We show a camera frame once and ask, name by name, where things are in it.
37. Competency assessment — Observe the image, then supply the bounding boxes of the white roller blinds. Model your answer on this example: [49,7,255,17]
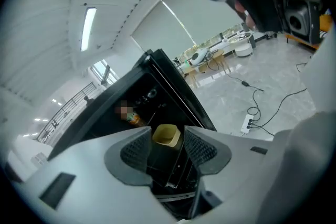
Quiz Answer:
[130,0,246,62]

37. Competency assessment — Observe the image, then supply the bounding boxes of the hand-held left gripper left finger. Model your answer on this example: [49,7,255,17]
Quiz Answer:
[10,125,181,224]

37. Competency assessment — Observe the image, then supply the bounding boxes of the black adapter cable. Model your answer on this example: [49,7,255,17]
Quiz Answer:
[207,56,266,124]

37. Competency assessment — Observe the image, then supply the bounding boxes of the white power strip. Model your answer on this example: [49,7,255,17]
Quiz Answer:
[240,113,255,135]

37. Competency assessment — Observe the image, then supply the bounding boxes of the black metal railing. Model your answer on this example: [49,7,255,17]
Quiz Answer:
[36,82,103,143]

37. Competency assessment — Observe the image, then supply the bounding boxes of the black studio monitor speaker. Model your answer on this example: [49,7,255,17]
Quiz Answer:
[282,0,324,46]

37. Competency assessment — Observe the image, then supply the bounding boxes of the black cabinet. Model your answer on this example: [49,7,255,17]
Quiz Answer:
[46,48,218,220]

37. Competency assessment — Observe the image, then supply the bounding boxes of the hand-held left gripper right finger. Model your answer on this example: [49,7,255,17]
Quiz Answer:
[184,125,274,220]

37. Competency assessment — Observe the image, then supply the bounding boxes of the long black cable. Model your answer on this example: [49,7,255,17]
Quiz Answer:
[250,88,308,137]

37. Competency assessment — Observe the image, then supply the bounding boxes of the white dome device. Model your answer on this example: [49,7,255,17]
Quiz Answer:
[190,48,211,64]

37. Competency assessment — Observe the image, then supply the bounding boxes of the orange drink bottle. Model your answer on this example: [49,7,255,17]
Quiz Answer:
[127,111,148,129]

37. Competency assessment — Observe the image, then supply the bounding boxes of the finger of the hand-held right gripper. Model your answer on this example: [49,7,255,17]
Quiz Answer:
[258,110,336,224]
[298,23,336,114]

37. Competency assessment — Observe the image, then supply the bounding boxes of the ceiling lamp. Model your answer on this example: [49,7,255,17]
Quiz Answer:
[80,7,97,52]

